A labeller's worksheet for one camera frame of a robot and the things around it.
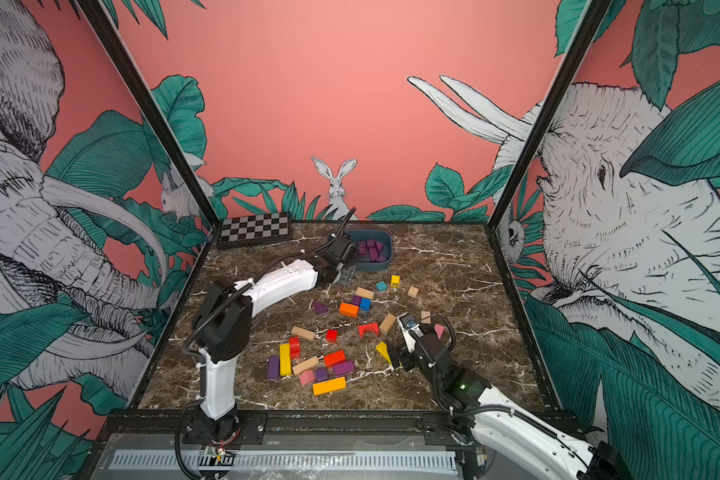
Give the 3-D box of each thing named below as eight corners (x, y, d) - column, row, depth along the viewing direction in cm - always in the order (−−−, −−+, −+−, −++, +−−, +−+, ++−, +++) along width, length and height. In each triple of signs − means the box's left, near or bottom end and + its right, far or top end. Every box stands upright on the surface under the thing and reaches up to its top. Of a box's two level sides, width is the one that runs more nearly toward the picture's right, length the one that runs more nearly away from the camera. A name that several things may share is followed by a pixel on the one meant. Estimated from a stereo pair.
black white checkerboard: (221, 243, 115) (218, 239, 113) (224, 224, 121) (222, 220, 120) (288, 235, 118) (287, 231, 116) (288, 217, 125) (287, 212, 123)
